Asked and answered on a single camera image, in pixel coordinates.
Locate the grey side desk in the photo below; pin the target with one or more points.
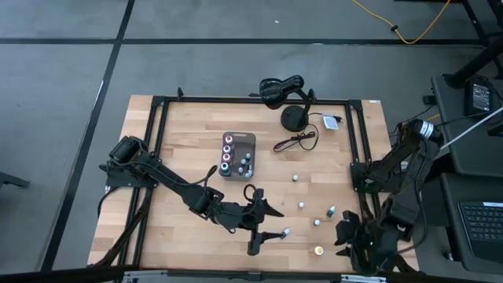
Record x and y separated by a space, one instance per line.
471 157

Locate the black chair base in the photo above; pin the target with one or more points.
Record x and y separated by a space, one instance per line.
12 180

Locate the blue food coloring bottle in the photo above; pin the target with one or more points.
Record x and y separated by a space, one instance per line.
225 168

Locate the black laptop keyboard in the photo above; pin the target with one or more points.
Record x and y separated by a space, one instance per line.
483 226

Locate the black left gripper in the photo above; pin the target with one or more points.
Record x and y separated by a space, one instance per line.
236 218

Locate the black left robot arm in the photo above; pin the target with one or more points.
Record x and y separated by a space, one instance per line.
165 177

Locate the black desk lamp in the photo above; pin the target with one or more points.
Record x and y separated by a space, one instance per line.
294 118

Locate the black table frame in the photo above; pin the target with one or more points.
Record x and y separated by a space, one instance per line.
204 100

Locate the small blue white-capped bottle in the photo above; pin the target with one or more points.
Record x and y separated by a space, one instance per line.
331 212

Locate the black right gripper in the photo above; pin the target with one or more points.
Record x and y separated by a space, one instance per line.
373 251

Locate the silver aluminium bracket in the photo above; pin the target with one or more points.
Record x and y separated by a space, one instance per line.
363 279
145 276

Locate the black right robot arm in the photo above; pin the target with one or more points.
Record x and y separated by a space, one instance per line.
397 157

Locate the black power device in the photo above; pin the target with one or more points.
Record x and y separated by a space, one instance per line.
479 98

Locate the grey translucent plastic bin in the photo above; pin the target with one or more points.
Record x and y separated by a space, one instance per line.
245 141

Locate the black stand leg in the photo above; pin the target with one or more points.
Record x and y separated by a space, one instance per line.
475 63

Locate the white pole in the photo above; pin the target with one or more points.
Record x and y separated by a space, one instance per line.
471 127

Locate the pink food coloring bottle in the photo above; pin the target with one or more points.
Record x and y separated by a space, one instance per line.
228 139

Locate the violet food coloring bottle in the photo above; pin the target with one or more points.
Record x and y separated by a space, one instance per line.
226 149

